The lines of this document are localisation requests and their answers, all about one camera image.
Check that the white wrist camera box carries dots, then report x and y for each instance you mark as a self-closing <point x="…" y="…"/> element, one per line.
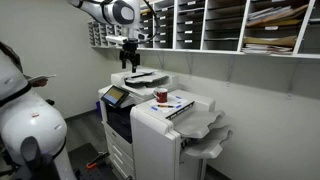
<point x="116" y="39"/>

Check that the white paper card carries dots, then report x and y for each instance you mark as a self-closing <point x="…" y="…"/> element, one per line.
<point x="41" y="77"/>

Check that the orange and black pen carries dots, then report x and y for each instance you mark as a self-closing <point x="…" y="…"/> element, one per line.
<point x="165" y="106"/>

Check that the white shelf bracket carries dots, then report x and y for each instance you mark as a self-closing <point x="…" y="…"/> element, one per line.
<point x="161" y="60"/>
<point x="190" y="65"/>

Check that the blue tape piece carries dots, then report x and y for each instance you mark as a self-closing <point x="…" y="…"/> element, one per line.
<point x="154" y="108"/>
<point x="178" y="97"/>
<point x="178" y="106"/>

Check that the manila envelopes and paper stack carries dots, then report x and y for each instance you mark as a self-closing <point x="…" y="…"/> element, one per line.
<point x="270" y="45"/>

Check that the stack of papers and folders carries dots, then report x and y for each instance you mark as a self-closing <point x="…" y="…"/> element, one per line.
<point x="276" y="15"/>

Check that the blue bin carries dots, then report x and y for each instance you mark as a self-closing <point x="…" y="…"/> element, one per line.
<point x="98" y="109"/>

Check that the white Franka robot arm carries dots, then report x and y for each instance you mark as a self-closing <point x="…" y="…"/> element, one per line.
<point x="30" y="116"/>

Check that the white mail sorter shelf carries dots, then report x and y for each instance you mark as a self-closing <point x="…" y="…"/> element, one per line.
<point x="203" y="26"/>

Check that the dark grey mount bracket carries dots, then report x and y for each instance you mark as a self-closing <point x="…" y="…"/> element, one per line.
<point x="35" y="160"/>

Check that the red mug with white rim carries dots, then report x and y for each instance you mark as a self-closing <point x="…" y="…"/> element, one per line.
<point x="161" y="95"/>

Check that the black floor mat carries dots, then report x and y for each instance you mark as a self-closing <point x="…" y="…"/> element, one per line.
<point x="90" y="163"/>

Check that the copier touch screen panel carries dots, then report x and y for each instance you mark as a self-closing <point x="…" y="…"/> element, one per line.
<point x="114" y="96"/>

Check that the white office copier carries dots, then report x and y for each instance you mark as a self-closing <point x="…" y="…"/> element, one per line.
<point x="140" y="83"/>

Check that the person's hand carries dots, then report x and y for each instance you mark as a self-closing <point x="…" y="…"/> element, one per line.
<point x="40" y="83"/>

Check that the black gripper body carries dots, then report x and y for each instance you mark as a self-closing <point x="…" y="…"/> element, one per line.
<point x="129" y="53"/>

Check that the white paper sheet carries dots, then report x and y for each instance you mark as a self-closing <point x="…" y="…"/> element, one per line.
<point x="173" y="101"/>

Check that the white copier finisher unit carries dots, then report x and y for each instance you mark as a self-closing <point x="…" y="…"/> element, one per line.
<point x="156" y="140"/>

